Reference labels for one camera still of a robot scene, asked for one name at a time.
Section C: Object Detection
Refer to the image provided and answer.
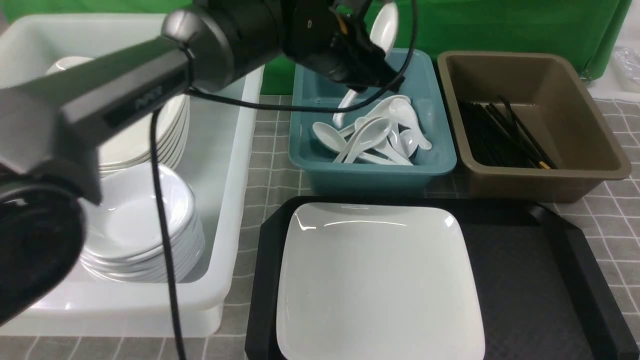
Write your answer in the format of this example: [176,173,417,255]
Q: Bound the bundle of black chopsticks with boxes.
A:
[457,95,558,170]

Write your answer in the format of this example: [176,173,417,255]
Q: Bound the clear plastic bag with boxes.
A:
[612,46,640,88]

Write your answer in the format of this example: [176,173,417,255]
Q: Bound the stack of small white dishes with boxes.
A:
[79,162,206,283]

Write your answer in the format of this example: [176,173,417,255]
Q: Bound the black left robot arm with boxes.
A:
[0,0,412,324]

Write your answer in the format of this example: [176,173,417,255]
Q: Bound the teal plastic bin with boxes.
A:
[289,50,458,196]

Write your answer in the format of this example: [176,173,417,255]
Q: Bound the brown plastic bin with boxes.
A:
[438,51,633,203]

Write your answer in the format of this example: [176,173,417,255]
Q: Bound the pile of white soup spoons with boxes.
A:
[311,95,433,166]

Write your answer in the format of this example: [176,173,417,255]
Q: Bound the large white plastic tub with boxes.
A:
[0,13,257,338]

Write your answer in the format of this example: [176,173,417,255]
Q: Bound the black plastic serving tray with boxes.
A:
[244,196,639,360]

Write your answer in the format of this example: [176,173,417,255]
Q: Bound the large white square plate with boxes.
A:
[276,202,486,360]

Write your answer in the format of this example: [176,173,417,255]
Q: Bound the stack of white square plates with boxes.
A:
[45,56,191,176]

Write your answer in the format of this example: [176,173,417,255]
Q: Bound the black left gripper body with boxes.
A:
[280,0,405,92]

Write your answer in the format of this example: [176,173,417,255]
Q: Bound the white ceramic soup spoon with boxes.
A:
[333,0,399,130]

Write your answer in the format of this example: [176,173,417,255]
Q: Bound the green backdrop cloth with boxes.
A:
[1,0,633,95]

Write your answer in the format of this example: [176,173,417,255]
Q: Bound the grey checkered tablecloth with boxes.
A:
[0,99,640,360]

